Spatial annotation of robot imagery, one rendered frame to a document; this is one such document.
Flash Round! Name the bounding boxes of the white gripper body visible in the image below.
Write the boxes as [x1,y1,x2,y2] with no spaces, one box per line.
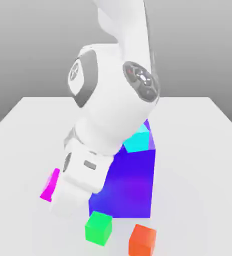
[48,176,93,221]

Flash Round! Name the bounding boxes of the small magenta cube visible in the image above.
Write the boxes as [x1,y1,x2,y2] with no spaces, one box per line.
[39,167,61,203]

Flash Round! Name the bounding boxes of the small green cube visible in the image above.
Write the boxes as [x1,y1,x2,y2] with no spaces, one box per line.
[84,210,113,247]

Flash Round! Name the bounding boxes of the small orange cube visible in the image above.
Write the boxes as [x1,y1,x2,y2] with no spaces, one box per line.
[128,223,157,256]

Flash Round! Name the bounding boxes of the small cyan cube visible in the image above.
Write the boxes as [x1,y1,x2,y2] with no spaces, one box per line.
[122,123,151,154]

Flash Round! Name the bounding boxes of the large blue box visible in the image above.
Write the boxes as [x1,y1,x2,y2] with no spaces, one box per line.
[88,118,157,219]

